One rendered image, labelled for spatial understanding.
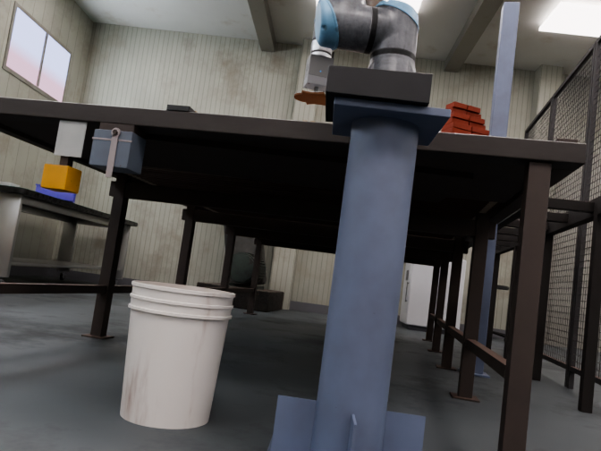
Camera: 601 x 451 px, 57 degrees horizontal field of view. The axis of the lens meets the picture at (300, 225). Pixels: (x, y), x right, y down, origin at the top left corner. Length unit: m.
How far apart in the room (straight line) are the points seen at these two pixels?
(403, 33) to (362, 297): 0.66
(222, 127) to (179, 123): 0.14
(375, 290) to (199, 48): 7.50
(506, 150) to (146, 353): 1.14
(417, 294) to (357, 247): 5.64
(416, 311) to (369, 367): 5.64
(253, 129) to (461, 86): 6.81
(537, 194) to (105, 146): 1.32
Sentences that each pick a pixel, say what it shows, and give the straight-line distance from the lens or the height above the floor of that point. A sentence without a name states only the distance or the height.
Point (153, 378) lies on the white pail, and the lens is 1.56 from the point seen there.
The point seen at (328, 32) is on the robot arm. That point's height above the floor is 1.05.
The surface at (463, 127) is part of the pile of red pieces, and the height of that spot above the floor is 1.20.
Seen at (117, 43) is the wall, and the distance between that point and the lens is 8.97.
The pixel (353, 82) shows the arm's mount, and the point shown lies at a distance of 1.30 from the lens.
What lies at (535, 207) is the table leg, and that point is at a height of 0.72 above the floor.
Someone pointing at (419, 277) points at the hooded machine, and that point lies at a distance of 6.93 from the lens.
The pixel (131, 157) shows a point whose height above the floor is 0.75.
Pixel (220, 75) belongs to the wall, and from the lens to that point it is 8.38.
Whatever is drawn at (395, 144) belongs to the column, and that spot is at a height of 0.79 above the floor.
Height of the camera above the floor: 0.44
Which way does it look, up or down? 5 degrees up
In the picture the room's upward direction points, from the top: 8 degrees clockwise
